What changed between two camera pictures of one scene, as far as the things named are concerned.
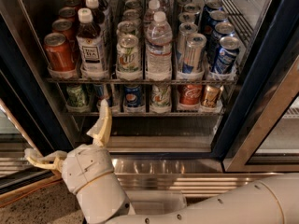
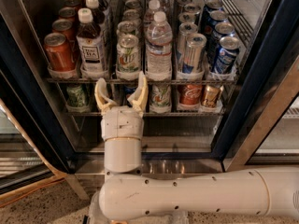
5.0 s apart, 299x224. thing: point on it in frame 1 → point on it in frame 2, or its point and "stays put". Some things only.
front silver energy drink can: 193,54 stays put
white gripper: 87,163 → 122,123
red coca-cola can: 190,93 stays put
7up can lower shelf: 161,98 stays put
